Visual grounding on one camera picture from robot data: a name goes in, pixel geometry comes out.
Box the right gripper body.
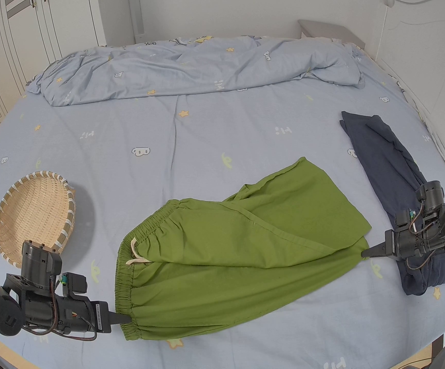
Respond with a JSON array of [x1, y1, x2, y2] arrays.
[[384, 227, 445, 261]]

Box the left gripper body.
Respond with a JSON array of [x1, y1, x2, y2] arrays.
[[51, 295, 114, 334]]

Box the green shorts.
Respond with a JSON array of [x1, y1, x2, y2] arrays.
[[114, 157, 373, 341]]

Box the dark blue garment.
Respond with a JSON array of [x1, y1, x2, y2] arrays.
[[340, 111, 445, 297]]

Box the round woven basket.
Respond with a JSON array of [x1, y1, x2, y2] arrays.
[[0, 171, 77, 263]]

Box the bed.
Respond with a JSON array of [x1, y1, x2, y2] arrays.
[[0, 0, 445, 369]]

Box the pale blue quilt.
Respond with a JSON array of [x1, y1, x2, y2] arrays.
[[25, 35, 366, 107]]

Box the white wardrobe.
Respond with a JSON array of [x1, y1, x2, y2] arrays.
[[0, 0, 107, 134]]

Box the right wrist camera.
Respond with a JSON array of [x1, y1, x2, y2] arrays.
[[395, 210, 415, 230]]

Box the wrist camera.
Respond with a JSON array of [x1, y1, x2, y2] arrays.
[[62, 272, 89, 299], [395, 210, 415, 230]]

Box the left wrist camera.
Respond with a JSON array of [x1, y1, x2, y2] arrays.
[[62, 272, 89, 299]]

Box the white cable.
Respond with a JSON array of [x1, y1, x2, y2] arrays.
[[375, 4, 391, 61]]

